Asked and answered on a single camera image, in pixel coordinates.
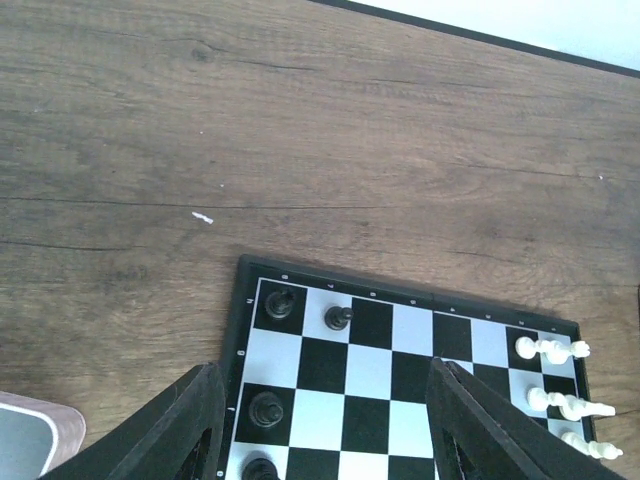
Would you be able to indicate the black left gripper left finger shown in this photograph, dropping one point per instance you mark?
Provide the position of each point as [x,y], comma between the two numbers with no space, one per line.
[176,435]

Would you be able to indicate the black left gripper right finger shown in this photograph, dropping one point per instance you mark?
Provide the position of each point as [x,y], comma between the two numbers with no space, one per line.
[477,434]

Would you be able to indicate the black chess piece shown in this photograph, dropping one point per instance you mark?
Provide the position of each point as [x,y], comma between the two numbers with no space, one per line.
[279,304]
[266,410]
[337,318]
[260,469]

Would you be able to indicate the white chess piece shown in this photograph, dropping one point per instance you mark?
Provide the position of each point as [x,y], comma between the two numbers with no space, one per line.
[593,449]
[538,399]
[558,353]
[526,347]
[573,408]

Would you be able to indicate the black chess piece on board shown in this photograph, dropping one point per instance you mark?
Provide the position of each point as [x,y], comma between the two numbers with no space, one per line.
[279,304]
[260,469]
[337,318]

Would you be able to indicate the magnetic chess board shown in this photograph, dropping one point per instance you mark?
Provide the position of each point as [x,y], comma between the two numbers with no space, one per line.
[354,400]

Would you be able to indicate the pink metal tin tray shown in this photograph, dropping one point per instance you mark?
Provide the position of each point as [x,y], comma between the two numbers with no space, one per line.
[37,435]

